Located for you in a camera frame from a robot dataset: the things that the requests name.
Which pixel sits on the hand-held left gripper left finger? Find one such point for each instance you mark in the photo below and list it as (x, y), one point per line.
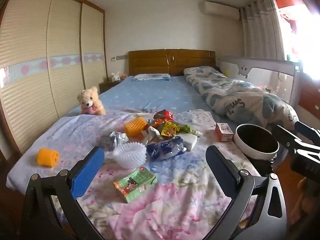
(87, 172)

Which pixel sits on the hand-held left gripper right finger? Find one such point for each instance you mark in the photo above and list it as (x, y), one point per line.
(221, 172)

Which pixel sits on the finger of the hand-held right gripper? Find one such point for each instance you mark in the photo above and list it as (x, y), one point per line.
(306, 128)
(287, 136)

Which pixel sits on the white bin with black bag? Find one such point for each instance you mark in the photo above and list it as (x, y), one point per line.
(257, 140)

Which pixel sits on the small red white box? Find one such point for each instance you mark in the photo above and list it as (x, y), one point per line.
(223, 131)

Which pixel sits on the white foam block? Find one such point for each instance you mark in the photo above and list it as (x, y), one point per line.
(190, 141)

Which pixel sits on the silver wrapper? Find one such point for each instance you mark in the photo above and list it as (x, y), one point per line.
(117, 138)

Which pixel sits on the white foam fruit net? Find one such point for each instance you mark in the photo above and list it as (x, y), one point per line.
(130, 155)

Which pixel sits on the green drink carton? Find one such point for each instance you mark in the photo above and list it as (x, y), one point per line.
(135, 182)

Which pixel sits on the green snack wrapper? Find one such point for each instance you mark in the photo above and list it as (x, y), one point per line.
(187, 128)

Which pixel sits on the blue plastic wrapper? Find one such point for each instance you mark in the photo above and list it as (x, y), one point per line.
(162, 150)

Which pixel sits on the orange foam net sleeve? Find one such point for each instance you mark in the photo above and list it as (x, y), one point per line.
(47, 157)
(135, 127)

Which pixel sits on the yellow snack wrapper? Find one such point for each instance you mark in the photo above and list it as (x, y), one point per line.
(170, 130)

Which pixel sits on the white wrapper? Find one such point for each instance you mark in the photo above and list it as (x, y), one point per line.
(152, 133)

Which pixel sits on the red snack wrapper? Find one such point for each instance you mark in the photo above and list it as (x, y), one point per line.
(166, 115)

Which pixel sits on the orange snack wrapper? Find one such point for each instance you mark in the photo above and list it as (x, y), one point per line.
(155, 123)

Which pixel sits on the person's right hand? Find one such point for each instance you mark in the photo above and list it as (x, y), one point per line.
(302, 192)

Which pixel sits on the wooden dresser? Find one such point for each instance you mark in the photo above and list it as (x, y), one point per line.
(310, 95)

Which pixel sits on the floral blanket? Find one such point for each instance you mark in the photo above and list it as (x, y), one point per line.
(175, 192)

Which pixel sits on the beige teddy bear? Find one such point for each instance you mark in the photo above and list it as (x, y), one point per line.
(87, 100)

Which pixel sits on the heart print quilt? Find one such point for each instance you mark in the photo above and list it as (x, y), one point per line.
(225, 92)

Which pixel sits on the dark wooden nightstand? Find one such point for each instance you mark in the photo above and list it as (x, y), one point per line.
(106, 86)

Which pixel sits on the white bunny toy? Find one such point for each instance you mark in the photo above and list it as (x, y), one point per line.
(115, 77)

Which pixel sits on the blue star bedsheet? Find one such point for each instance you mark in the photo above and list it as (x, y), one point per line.
(150, 95)

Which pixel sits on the grey patterned curtain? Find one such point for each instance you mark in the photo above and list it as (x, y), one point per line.
(260, 30)

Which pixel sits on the blue pillow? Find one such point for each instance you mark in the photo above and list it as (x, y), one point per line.
(150, 77)

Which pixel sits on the red window valance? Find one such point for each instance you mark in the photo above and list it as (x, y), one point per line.
(287, 7)

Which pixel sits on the wooden bed headboard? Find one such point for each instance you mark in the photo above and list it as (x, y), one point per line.
(150, 62)

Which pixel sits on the cream sliding door wardrobe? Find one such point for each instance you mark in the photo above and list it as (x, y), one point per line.
(30, 42)

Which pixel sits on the white air conditioner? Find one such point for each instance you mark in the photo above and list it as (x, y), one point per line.
(220, 10)

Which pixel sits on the grey bed guard rail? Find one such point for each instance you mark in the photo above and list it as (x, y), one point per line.
(257, 65)

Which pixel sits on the grey wall panel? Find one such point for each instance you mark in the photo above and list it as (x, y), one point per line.
(122, 57)

